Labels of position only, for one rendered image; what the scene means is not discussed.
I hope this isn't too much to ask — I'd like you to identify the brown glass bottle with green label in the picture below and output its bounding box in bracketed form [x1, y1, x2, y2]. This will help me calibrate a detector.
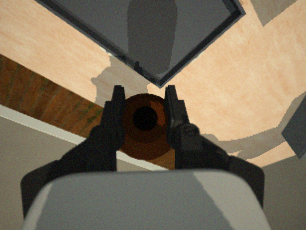
[120, 93, 172, 161]

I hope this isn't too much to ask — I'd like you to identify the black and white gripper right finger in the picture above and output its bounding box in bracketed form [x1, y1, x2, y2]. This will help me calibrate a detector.
[164, 85, 265, 210]

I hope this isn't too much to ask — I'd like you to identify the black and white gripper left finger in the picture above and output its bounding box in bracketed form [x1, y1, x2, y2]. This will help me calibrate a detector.
[20, 85, 127, 220]

